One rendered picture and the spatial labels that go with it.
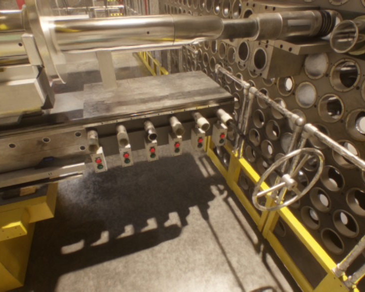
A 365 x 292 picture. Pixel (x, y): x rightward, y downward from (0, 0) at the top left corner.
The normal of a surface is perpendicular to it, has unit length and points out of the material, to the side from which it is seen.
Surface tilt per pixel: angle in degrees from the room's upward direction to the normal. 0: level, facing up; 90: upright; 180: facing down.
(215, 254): 0
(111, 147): 90
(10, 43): 90
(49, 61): 109
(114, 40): 101
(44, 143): 90
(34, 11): 56
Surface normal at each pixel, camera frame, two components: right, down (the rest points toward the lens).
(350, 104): -0.95, 0.19
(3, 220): 0.00, -0.80
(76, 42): 0.32, 0.71
